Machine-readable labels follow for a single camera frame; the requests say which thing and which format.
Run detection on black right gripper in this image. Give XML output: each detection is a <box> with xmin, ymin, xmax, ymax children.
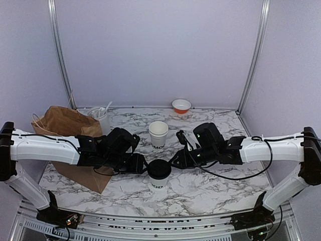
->
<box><xmin>169</xmin><ymin>146</ymin><xmax>218</xmax><ymax>169</ymax></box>

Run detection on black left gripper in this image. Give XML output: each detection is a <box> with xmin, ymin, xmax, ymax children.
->
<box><xmin>103</xmin><ymin>153</ymin><xmax>149</xmax><ymax>175</ymax></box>

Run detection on black coffee cup lid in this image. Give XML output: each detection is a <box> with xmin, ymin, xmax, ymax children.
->
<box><xmin>147</xmin><ymin>159</ymin><xmax>172</xmax><ymax>180</ymax></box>

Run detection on single white paper cup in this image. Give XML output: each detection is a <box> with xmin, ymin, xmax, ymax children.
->
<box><xmin>149</xmin><ymin>177</ymin><xmax>169</xmax><ymax>190</ymax></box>

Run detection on white paper cups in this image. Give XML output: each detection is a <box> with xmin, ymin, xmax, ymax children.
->
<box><xmin>148</xmin><ymin>121</ymin><xmax>169</xmax><ymax>150</ymax></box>

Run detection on brown paper bag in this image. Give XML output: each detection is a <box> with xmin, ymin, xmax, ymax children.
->
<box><xmin>30</xmin><ymin>90</ymin><xmax>113</xmax><ymax>194</ymax></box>

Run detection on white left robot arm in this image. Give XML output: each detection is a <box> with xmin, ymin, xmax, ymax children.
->
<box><xmin>1</xmin><ymin>122</ymin><xmax>147</xmax><ymax>223</ymax></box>

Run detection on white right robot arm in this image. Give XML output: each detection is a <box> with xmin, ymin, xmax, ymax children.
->
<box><xmin>170</xmin><ymin>123</ymin><xmax>320</xmax><ymax>225</ymax></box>

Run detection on orange white bowl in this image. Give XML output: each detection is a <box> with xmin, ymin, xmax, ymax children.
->
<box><xmin>172</xmin><ymin>99</ymin><xmax>191</xmax><ymax>114</ymax></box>

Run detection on white container with sachets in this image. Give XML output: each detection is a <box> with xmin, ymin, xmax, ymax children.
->
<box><xmin>87</xmin><ymin>106</ymin><xmax>111</xmax><ymax>135</ymax></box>

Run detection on white plastic spoon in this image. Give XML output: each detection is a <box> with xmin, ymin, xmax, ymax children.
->
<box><xmin>105</xmin><ymin>101</ymin><xmax>113</xmax><ymax>112</ymax></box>

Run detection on front aluminium rail frame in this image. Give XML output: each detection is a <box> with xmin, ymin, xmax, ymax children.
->
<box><xmin>9</xmin><ymin>199</ymin><xmax>302</xmax><ymax>240</ymax></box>

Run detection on left corner aluminium post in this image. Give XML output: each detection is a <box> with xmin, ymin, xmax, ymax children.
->
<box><xmin>48</xmin><ymin>0</ymin><xmax>77</xmax><ymax>109</ymax></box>

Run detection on corner aluminium post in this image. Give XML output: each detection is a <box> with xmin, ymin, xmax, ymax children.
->
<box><xmin>48</xmin><ymin>0</ymin><xmax>77</xmax><ymax>109</ymax></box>
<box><xmin>236</xmin><ymin>0</ymin><xmax>271</xmax><ymax>115</ymax></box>

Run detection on right corner aluminium post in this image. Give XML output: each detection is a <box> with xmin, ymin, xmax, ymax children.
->
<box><xmin>236</xmin><ymin>0</ymin><xmax>271</xmax><ymax>115</ymax></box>

